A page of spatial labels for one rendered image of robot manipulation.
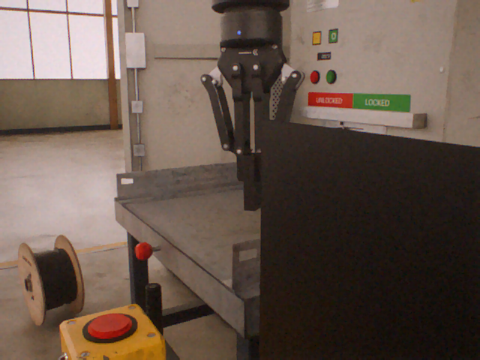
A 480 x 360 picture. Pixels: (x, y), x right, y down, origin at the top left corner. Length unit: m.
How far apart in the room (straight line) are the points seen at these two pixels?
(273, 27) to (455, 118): 0.51
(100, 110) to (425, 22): 11.39
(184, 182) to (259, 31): 0.70
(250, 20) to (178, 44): 0.87
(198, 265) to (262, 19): 0.38
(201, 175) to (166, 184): 0.10
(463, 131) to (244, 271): 0.54
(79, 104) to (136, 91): 10.64
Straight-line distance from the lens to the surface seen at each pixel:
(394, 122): 0.94
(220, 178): 1.20
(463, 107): 0.96
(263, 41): 0.52
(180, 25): 1.40
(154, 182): 1.12
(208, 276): 0.68
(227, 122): 0.56
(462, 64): 0.94
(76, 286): 2.30
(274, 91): 1.16
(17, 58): 11.91
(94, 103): 12.07
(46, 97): 11.87
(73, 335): 0.45
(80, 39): 12.16
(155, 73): 1.39
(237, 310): 0.62
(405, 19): 0.99
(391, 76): 1.00
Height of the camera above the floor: 1.12
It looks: 13 degrees down
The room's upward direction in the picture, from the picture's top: straight up
